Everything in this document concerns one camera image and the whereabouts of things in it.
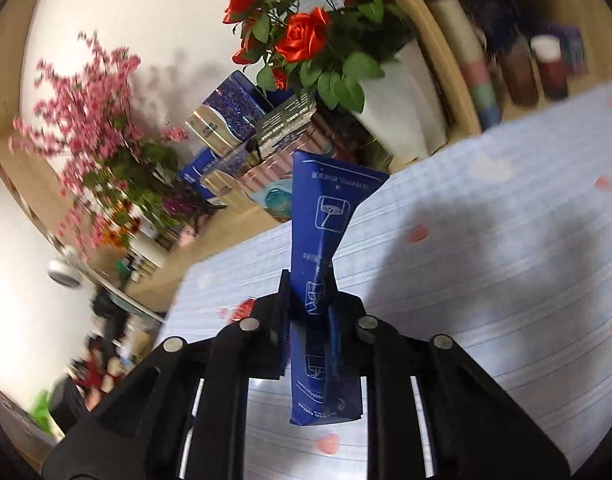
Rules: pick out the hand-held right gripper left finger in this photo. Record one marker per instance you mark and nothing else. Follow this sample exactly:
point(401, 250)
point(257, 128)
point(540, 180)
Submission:
point(271, 340)

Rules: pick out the silver and blue gift box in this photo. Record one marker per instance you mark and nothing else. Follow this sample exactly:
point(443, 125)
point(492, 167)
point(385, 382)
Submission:
point(231, 180)
point(226, 115)

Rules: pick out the red rose bouquet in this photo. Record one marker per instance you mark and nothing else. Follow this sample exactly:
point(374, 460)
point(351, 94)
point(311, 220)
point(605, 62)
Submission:
point(311, 25)

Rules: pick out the black side table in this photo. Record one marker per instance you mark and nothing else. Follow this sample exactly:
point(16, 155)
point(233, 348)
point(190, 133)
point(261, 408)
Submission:
point(68, 402)

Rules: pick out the small blue and white box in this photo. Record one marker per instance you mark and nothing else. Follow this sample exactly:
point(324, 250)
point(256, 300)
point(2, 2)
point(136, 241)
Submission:
point(574, 50)

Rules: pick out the orange flowers in white vase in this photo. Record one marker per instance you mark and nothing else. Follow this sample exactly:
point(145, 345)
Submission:
point(136, 245)

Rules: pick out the purple flowers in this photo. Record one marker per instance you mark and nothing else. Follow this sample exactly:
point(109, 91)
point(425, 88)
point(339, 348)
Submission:
point(173, 207)

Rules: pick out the pink blossom arrangement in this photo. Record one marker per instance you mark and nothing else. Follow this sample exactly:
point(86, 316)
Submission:
point(101, 135)

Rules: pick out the dark blue carton box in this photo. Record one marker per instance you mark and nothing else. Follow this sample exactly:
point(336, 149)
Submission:
point(321, 210)

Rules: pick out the black mini tripod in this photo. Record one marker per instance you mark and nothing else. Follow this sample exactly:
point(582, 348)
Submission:
point(203, 207)

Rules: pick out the green bag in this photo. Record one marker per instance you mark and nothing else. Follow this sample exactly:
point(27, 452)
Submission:
point(42, 410)

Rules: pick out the dark label box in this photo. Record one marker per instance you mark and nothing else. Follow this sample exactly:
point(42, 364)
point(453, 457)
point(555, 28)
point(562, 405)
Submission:
point(283, 120)

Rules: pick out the red paper cup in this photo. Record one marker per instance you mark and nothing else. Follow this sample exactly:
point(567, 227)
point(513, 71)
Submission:
point(550, 67)

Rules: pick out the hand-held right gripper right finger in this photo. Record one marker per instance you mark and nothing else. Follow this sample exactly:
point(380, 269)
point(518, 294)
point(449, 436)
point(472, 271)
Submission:
point(351, 345)

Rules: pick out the stack of pastel paper cups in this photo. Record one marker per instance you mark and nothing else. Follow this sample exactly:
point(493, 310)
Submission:
point(470, 65)

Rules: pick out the pink and teal packaged set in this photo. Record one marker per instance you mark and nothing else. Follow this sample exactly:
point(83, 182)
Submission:
point(271, 185)

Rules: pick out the blue and white carton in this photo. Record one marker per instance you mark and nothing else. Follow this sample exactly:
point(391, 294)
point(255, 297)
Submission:
point(193, 167)

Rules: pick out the white angular vase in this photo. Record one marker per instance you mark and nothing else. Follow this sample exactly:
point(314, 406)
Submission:
point(405, 105)

